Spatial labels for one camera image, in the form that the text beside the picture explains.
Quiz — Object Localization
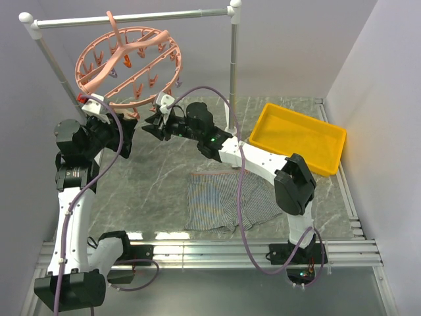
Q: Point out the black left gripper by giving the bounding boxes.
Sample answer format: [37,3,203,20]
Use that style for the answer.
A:
[83,112,137,159]

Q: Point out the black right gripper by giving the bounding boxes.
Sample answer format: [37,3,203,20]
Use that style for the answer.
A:
[142,111,202,142]

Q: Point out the pink round clip hanger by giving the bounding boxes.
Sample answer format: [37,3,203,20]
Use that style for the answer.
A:
[74,12,182,119]

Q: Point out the grey striped boxer underwear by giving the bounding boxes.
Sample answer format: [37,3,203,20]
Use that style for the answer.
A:
[185,170,282,233]

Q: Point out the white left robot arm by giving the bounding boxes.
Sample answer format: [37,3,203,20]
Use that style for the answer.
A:
[34,114,137,313]

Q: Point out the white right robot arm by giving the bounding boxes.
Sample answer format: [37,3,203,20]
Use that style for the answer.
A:
[142,102,325,264]

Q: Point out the black underwear white waistband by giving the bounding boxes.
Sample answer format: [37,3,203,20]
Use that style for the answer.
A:
[117,114,138,159]

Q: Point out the yellow plastic tray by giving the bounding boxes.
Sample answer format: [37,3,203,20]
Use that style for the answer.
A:
[249,103,347,176]

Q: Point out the silver clothes rack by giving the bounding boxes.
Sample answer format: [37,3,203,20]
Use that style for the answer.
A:
[18,1,242,119]

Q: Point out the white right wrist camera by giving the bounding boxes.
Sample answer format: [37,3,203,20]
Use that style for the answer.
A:
[154,92,175,124]

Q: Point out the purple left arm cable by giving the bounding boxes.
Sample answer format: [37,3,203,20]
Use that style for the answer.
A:
[52,95,161,316]

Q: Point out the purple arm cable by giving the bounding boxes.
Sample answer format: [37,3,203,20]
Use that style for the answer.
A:
[52,95,161,316]
[167,86,326,287]

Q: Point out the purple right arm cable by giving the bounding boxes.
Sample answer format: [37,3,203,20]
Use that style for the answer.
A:
[167,86,326,287]

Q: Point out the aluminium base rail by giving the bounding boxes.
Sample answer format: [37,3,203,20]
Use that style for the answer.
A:
[36,238,384,271]

